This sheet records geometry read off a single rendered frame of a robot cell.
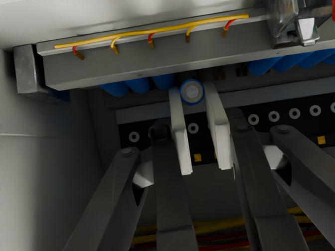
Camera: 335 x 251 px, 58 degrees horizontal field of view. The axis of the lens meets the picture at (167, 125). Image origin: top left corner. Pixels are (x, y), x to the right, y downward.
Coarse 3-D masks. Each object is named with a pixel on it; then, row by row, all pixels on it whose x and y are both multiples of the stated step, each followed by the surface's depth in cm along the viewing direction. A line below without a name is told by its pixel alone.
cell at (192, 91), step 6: (186, 84) 21; (192, 84) 21; (198, 84) 21; (180, 90) 21; (186, 90) 21; (192, 90) 21; (198, 90) 21; (180, 96) 21; (186, 96) 21; (192, 96) 21; (198, 96) 21; (186, 102) 21; (192, 102) 21; (198, 102) 21
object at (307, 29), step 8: (312, 8) 12; (320, 8) 11; (328, 8) 10; (296, 16) 13; (304, 16) 12; (312, 16) 12; (320, 16) 11; (296, 24) 14; (304, 24) 13; (312, 24) 13; (304, 32) 13; (312, 32) 13; (304, 40) 13; (312, 40) 13
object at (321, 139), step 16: (320, 96) 30; (256, 112) 31; (288, 112) 30; (304, 112) 30; (128, 128) 31; (144, 128) 31; (208, 128) 31; (256, 128) 31; (304, 128) 30; (320, 128) 30; (128, 144) 31; (144, 144) 31; (192, 144) 31; (208, 144) 31; (320, 144) 30; (192, 160) 31; (208, 160) 30
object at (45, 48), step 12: (228, 12) 16; (240, 12) 16; (252, 12) 16; (264, 12) 16; (156, 24) 17; (168, 24) 17; (204, 24) 17; (216, 24) 17; (84, 36) 17; (96, 36) 17; (132, 36) 17; (144, 36) 17; (156, 36) 17; (48, 48) 17; (60, 48) 17; (84, 48) 17
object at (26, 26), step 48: (0, 0) 12; (48, 0) 13; (96, 0) 13; (144, 0) 14; (192, 0) 15; (240, 0) 16; (0, 48) 17; (0, 96) 16; (48, 96) 19; (240, 96) 30; (288, 96) 30
